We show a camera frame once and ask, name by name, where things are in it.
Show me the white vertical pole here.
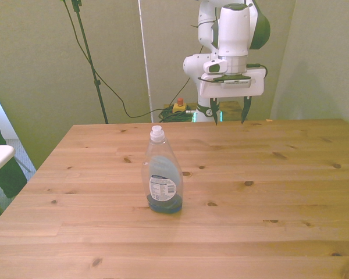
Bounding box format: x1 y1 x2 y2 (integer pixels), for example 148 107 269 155
137 0 154 123

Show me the black camera stand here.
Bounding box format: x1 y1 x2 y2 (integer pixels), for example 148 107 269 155
70 0 109 124

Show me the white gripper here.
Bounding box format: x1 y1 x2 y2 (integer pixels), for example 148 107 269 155
198 67 265 126

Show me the black cable on stand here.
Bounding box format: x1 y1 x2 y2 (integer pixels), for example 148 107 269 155
60 0 191 119

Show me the yellow emergency stop button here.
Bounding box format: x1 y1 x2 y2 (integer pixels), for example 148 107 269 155
173 98 188 114

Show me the coiled green cable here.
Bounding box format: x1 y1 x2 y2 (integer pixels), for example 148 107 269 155
158 106 196 123

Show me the dark green cloth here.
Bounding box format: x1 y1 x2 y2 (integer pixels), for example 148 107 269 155
0 98 29 199

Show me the clear dish soap bottle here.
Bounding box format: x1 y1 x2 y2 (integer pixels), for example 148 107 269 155
141 125 184 216

